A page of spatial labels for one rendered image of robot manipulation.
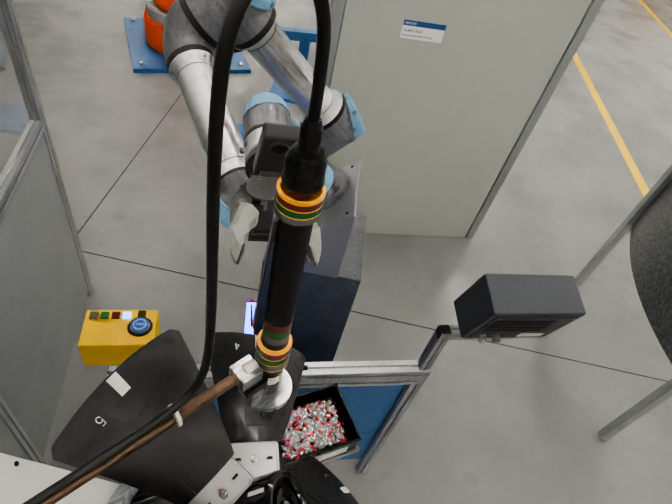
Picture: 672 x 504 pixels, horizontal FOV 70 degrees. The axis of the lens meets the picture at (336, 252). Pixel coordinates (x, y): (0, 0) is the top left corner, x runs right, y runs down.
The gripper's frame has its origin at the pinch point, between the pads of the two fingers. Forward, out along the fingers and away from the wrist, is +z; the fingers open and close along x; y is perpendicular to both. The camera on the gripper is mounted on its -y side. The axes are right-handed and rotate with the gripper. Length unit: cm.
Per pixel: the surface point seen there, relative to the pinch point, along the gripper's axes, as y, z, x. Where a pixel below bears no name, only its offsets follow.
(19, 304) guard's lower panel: 100, -66, 70
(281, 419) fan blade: 47.5, -0.5, -5.6
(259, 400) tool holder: 19.0, 9.2, 0.9
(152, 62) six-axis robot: 162, -357, 68
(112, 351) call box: 61, -24, 30
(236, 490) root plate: 41.3, 13.5, 3.0
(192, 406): 11.1, 13.4, 9.0
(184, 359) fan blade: 26.2, -1.4, 11.5
